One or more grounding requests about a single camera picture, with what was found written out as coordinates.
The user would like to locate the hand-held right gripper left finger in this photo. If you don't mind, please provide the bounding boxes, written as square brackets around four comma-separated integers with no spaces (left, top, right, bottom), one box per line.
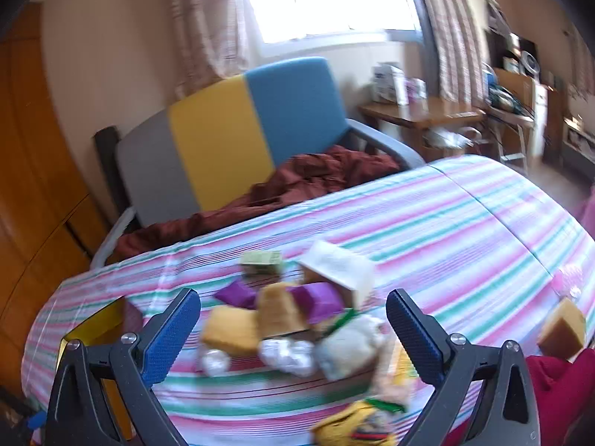
[44,288,202,446]

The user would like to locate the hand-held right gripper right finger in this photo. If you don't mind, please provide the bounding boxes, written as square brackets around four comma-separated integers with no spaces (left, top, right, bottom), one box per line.
[386,288,542,446]

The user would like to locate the maroon box with yellow lining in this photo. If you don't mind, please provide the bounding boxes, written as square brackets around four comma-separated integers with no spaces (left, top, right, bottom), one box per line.
[60,297,145,446]

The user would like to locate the purple packet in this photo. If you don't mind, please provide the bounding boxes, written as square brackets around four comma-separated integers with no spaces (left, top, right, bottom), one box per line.
[215,281,258,310]
[288,283,347,326]

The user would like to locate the white carton box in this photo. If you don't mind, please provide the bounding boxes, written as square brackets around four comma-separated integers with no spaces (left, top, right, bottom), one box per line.
[297,240,375,310]

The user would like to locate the clear green-zip snack bag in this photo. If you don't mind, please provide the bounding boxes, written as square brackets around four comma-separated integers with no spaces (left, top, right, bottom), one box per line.
[367,334,419,410]

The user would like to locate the silver foil packet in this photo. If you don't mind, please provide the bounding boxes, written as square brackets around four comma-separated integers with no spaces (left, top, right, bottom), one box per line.
[259,338,319,378]
[197,348,233,377]

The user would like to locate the yellow sponge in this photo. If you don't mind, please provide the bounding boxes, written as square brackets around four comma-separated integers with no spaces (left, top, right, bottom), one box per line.
[537,297,587,362]
[201,307,261,356]
[257,282,310,337]

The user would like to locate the white plastic bag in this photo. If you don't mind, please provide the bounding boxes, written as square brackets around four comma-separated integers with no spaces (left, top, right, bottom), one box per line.
[316,316,386,382]

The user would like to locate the yellow snack packet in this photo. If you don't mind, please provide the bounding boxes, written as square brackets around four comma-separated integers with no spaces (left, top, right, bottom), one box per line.
[311,400,405,446]

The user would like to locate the green carton box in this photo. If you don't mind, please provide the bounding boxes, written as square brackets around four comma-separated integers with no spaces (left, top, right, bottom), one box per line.
[240,251,284,279]

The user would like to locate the striped bed sheet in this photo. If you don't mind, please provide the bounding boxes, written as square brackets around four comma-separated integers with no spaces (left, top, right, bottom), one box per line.
[21,155,595,446]

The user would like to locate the pink plastic object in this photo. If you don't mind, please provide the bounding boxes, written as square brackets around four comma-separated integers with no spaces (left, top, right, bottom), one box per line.
[553,264,584,300]

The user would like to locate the maroon blanket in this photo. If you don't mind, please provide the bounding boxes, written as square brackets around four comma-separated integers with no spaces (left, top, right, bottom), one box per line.
[114,145,403,263]

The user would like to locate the black chair back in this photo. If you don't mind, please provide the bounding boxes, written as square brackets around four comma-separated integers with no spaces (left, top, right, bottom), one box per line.
[93,125,122,214]

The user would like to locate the wooden wardrobe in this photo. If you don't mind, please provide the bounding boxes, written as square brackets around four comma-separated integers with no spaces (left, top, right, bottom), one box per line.
[0,2,112,400]

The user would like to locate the wooden side table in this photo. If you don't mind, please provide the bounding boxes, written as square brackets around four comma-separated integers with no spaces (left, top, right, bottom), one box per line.
[358,97,486,163]

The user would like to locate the small pink box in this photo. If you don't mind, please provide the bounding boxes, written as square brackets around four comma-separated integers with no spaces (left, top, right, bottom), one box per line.
[404,78,427,103]

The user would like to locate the grey yellow blue sofa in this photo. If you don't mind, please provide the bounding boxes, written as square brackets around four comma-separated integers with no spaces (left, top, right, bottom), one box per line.
[93,56,426,265]

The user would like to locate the white printed carton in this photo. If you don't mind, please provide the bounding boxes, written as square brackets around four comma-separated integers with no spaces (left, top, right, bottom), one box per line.
[371,62,405,105]

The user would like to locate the cardboard box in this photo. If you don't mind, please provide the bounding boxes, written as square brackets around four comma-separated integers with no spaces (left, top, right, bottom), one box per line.
[493,67,535,107]

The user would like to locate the white desk fan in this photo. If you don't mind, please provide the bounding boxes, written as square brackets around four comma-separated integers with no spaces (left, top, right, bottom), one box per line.
[518,51,540,77]

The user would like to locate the patterned curtain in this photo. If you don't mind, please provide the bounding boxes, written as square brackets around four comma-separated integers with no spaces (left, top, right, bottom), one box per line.
[409,0,486,103]
[165,0,254,98]

